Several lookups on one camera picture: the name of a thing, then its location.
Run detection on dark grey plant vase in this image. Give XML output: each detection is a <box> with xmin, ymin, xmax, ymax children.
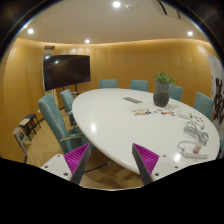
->
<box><xmin>153</xmin><ymin>81</ymin><xmax>169</xmax><ymax>107</ymax></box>

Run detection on dark stool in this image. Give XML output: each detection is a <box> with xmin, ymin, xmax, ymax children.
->
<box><xmin>25</xmin><ymin>113</ymin><xmax>41</xmax><ymax>129</ymax></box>

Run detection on teal chair right side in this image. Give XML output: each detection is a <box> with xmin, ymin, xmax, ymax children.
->
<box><xmin>193</xmin><ymin>92</ymin><xmax>214</xmax><ymax>118</ymax></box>

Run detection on green potted plant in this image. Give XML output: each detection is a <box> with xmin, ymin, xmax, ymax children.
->
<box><xmin>154</xmin><ymin>72</ymin><xmax>175</xmax><ymax>85</ymax></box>

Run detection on white step stool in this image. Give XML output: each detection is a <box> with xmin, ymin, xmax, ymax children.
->
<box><xmin>13</xmin><ymin>127</ymin><xmax>32</xmax><ymax>154</ymax></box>

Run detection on teal chair far right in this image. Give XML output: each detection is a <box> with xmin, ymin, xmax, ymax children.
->
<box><xmin>169</xmin><ymin>85</ymin><xmax>183</xmax><ymax>101</ymax></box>

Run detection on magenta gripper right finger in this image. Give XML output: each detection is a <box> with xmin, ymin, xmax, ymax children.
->
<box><xmin>132</xmin><ymin>143</ymin><xmax>159</xmax><ymax>185</ymax></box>

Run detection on teal chair front left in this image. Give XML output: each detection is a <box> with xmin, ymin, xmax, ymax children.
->
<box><xmin>38</xmin><ymin>94</ymin><xmax>89</xmax><ymax>154</ymax></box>

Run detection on white oval conference table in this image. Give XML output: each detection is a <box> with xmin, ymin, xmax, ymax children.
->
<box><xmin>72</xmin><ymin>88</ymin><xmax>220</xmax><ymax>172</ymax></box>

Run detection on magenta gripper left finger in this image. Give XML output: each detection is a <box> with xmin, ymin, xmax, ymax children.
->
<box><xmin>64</xmin><ymin>143</ymin><xmax>91</xmax><ymax>185</ymax></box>

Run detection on teal chair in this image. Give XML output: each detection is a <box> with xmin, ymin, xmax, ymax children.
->
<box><xmin>38</xmin><ymin>94</ymin><xmax>89</xmax><ymax>154</ymax></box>
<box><xmin>193</xmin><ymin>92</ymin><xmax>214</xmax><ymax>118</ymax></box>
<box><xmin>60</xmin><ymin>89</ymin><xmax>76</xmax><ymax>126</ymax></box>
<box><xmin>99</xmin><ymin>79</ymin><xmax>117</xmax><ymax>89</ymax></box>
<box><xmin>130</xmin><ymin>80</ymin><xmax>148</xmax><ymax>92</ymax></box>
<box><xmin>169</xmin><ymin>85</ymin><xmax>183</xmax><ymax>101</ymax></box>

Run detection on pink charger plug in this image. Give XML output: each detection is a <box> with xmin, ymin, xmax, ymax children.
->
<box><xmin>193</xmin><ymin>143</ymin><xmax>202</xmax><ymax>154</ymax></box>

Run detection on teal chair far left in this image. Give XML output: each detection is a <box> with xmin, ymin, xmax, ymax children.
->
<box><xmin>99</xmin><ymin>79</ymin><xmax>117</xmax><ymax>89</ymax></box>

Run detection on black wall television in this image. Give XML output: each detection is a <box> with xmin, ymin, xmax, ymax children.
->
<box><xmin>43</xmin><ymin>55</ymin><xmax>91</xmax><ymax>91</ymax></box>

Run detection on beige top stool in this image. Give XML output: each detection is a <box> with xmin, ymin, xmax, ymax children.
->
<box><xmin>19</xmin><ymin>118</ymin><xmax>30</xmax><ymax>138</ymax></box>

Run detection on small colourful items pile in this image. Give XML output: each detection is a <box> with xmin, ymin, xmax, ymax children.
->
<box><xmin>132</xmin><ymin>108</ymin><xmax>175</xmax><ymax>116</ymax></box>

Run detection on white poster banner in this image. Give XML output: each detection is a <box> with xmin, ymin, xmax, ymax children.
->
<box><xmin>208</xmin><ymin>54</ymin><xmax>224</xmax><ymax>139</ymax></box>

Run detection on white power strip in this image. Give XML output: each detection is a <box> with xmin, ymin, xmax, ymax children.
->
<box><xmin>183</xmin><ymin>149</ymin><xmax>209</xmax><ymax>159</ymax></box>

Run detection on teal chair far middle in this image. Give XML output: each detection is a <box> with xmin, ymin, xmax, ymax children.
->
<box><xmin>130</xmin><ymin>80</ymin><xmax>148</xmax><ymax>92</ymax></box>

